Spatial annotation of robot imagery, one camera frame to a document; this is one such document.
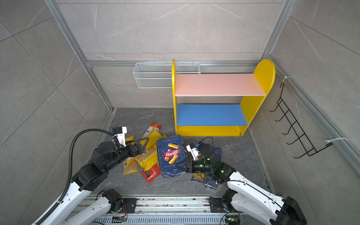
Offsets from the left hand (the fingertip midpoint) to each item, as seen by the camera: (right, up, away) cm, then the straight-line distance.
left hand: (143, 137), depth 67 cm
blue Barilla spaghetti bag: (+34, -27, +13) cm, 45 cm away
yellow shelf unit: (+52, +22, +55) cm, 79 cm away
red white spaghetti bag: (-4, +3, +37) cm, 38 cm away
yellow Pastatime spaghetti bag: (-3, -16, +19) cm, 25 cm away
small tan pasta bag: (-14, -20, +18) cm, 31 cm away
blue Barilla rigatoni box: (+13, -9, +6) cm, 17 cm away
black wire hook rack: (+75, +5, +2) cm, 75 cm away
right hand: (+17, -15, +4) cm, 23 cm away
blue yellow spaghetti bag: (+29, -25, +15) cm, 41 cm away
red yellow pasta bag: (0, -24, +16) cm, 29 cm away
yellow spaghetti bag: (-2, -4, +31) cm, 32 cm away
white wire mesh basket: (+1, +41, +34) cm, 54 cm away
